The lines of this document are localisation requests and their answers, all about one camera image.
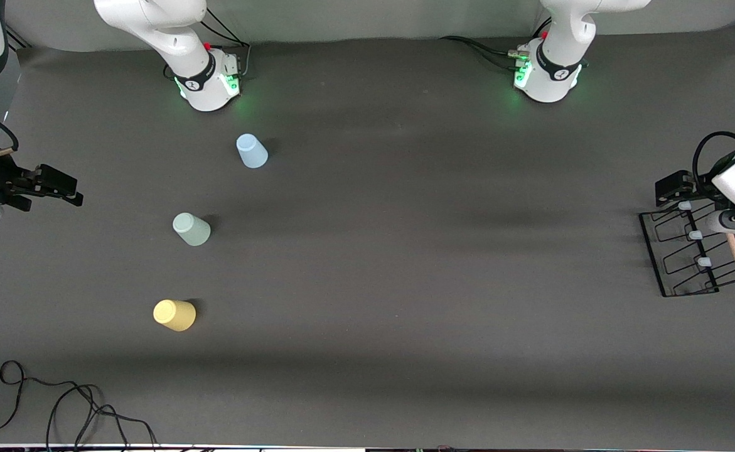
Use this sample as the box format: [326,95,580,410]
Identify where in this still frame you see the pale green plastic cup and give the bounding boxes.
[173,213,212,247]

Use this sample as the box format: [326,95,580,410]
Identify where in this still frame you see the yellow plastic cup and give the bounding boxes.
[153,299,196,332]

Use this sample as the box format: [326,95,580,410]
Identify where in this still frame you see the light blue plastic cup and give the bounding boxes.
[236,134,269,169]

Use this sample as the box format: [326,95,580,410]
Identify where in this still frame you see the dark grey table cover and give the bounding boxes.
[0,22,735,450]

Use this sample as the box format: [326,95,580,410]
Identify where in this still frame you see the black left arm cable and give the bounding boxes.
[692,131,735,189]

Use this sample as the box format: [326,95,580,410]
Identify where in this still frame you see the loose black cable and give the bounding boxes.
[0,360,158,450]

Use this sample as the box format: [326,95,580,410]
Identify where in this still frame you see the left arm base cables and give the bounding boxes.
[439,18,553,71]

